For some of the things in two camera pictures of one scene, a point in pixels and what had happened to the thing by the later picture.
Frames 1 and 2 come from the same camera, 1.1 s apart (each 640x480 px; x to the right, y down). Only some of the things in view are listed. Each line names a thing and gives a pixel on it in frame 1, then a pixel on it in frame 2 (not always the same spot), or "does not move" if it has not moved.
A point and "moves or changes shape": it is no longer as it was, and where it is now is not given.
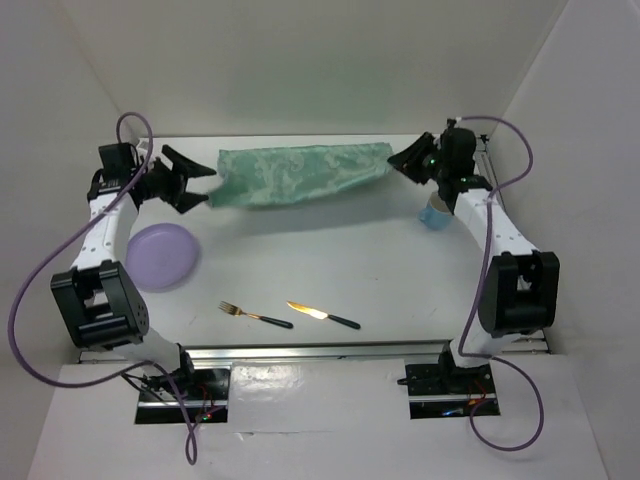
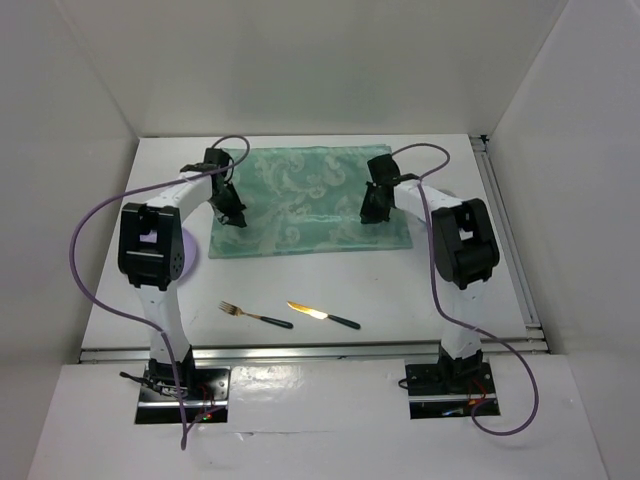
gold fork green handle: (233, 310) does not move
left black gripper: (176, 183) → (233, 215)
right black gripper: (407, 160) → (370, 216)
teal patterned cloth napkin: (249, 173) moves or changes shape
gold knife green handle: (320, 315) does not move
